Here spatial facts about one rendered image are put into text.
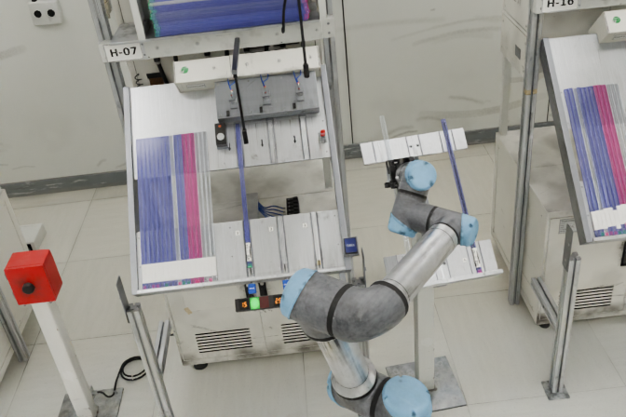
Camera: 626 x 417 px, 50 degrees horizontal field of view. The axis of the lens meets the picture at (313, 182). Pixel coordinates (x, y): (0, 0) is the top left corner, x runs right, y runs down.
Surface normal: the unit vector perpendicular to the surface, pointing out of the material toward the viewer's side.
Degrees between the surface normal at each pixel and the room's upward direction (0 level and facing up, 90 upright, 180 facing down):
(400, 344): 0
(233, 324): 90
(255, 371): 0
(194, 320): 90
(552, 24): 90
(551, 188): 0
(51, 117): 90
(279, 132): 44
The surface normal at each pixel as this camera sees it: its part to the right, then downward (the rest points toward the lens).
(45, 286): 0.07, 0.52
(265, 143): -0.03, -0.25
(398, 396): 0.01, -0.81
